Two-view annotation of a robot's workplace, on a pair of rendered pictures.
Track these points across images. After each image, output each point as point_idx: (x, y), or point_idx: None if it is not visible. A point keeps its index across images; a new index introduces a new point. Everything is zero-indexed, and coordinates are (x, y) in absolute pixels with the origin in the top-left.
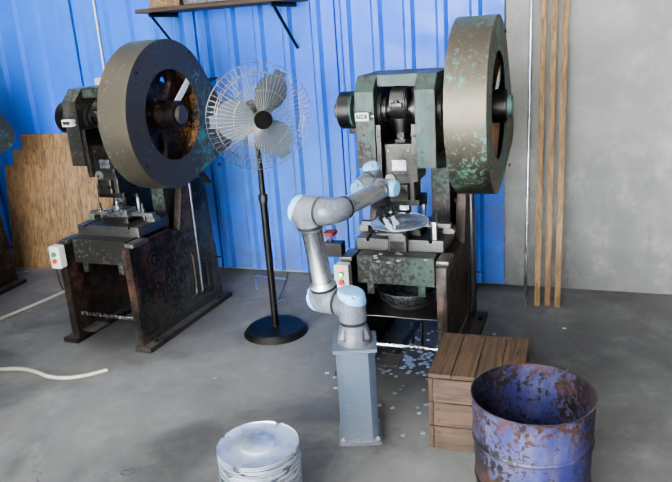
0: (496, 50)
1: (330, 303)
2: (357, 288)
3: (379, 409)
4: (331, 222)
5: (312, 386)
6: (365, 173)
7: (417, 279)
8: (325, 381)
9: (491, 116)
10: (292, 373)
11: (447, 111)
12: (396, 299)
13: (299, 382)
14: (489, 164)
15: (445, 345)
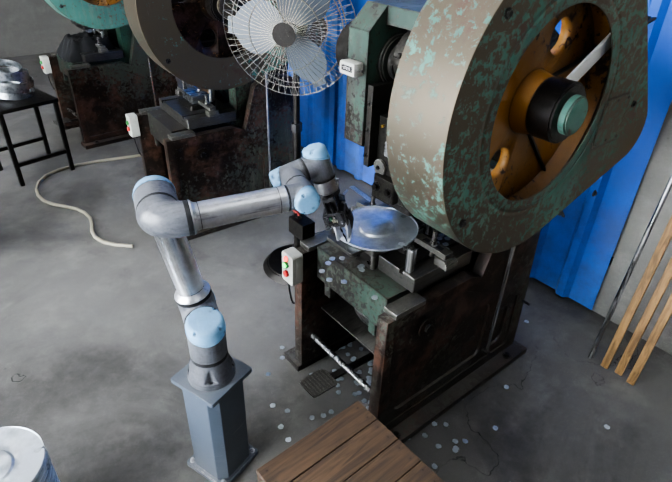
0: (562, 3)
1: (184, 322)
2: (216, 319)
3: (274, 433)
4: (155, 236)
5: (252, 358)
6: (298, 160)
7: (368, 311)
8: (269, 358)
9: (490, 136)
10: (254, 329)
11: (394, 109)
12: (358, 313)
13: (247, 346)
14: (456, 219)
15: (332, 427)
